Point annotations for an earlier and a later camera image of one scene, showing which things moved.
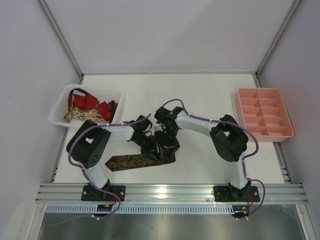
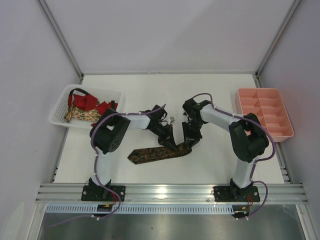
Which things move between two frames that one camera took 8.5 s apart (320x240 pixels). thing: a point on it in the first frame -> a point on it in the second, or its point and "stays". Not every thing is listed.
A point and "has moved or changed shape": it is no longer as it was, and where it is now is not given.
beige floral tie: (73, 112) stays
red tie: (87, 102) stays
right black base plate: (232, 194) stays
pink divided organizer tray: (263, 111) stays
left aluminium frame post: (61, 39) stays
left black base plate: (92, 193) stays
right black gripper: (167, 145) -> (191, 132)
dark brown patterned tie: (121, 162) has moved or changed shape
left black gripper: (151, 151) -> (166, 135)
